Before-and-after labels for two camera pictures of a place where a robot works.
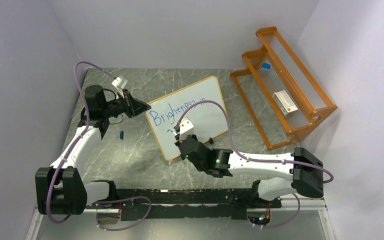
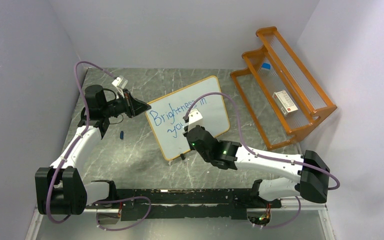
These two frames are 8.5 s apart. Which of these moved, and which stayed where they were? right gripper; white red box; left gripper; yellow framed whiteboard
Moved: right gripper
Stayed: yellow framed whiteboard; left gripper; white red box
